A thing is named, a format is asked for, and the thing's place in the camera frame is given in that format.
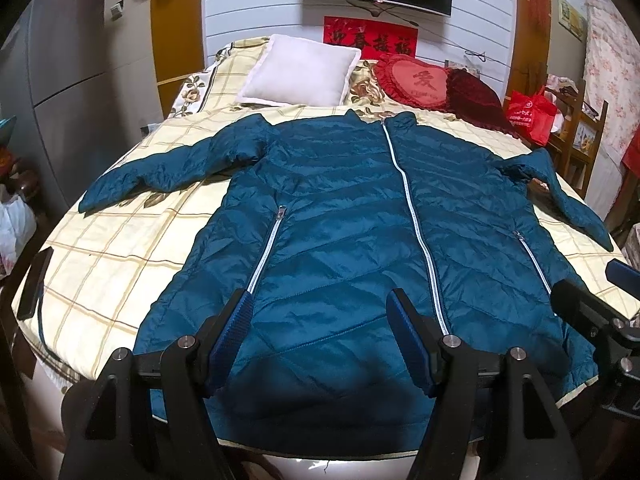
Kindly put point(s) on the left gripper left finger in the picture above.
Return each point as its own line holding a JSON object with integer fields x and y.
{"x": 145, "y": 416}

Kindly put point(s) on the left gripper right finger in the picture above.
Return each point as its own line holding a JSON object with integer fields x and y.
{"x": 502, "y": 396}

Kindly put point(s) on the grey refrigerator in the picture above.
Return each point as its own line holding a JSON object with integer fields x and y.
{"x": 78, "y": 77}

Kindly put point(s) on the white plastic bag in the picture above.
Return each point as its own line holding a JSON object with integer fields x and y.
{"x": 17, "y": 226}

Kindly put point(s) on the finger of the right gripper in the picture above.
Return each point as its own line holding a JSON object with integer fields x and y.
{"x": 585, "y": 309}
{"x": 624, "y": 277}

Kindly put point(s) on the blue quilted down coat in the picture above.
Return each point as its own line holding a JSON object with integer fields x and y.
{"x": 323, "y": 218}

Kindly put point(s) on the red shopping bag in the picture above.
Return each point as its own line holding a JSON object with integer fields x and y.
{"x": 532, "y": 116}

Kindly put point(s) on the red heart-shaped cushion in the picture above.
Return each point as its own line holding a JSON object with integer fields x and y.
{"x": 412, "y": 82}

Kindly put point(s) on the white square pillow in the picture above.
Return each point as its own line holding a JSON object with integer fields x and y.
{"x": 296, "y": 70}

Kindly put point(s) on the wooden shelf rack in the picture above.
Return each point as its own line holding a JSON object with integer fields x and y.
{"x": 574, "y": 145}

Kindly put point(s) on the floral pink curtain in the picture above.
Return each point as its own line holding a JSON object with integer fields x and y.
{"x": 612, "y": 75}

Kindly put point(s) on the red calligraphy wall banner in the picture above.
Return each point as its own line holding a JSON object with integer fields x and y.
{"x": 374, "y": 39}

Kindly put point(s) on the dark red velvet cushion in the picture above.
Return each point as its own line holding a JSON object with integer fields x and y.
{"x": 469, "y": 99}

